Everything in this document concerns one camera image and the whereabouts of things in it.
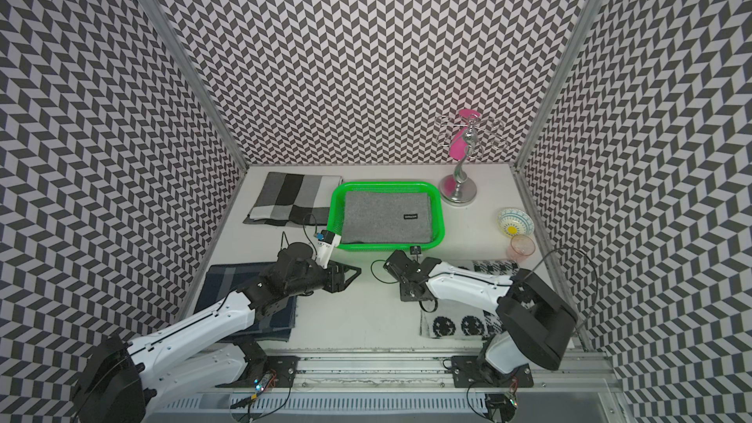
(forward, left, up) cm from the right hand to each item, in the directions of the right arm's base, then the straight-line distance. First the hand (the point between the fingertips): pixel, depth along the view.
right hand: (416, 295), depth 85 cm
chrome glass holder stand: (+39, -18, +3) cm, 43 cm away
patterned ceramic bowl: (+24, -35, +2) cm, 43 cm away
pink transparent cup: (+14, -34, +3) cm, 37 cm away
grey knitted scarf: (+25, +9, +4) cm, 27 cm away
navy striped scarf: (+4, +58, +3) cm, 58 cm away
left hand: (+2, +17, +12) cm, 21 cm away
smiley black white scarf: (-8, -8, +4) cm, 12 cm away
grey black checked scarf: (+34, +43, +3) cm, 54 cm away
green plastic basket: (+24, -8, +9) cm, 27 cm away
